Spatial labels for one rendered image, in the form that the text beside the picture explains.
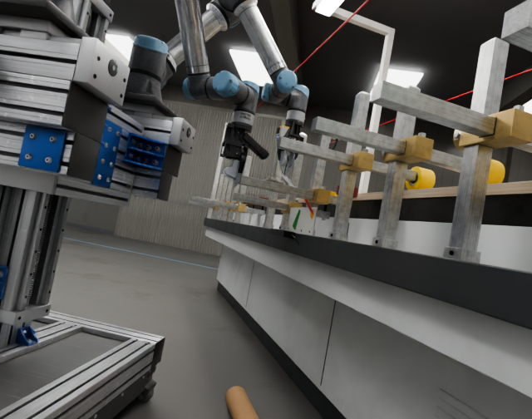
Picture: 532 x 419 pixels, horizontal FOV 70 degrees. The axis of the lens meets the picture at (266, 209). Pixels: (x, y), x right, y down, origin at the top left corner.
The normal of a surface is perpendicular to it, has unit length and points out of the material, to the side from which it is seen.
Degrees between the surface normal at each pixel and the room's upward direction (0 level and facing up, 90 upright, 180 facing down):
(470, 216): 90
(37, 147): 90
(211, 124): 90
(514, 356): 90
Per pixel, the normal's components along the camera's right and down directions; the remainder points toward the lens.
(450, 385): -0.94, -0.19
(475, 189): 0.29, 0.00
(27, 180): -0.12, -0.07
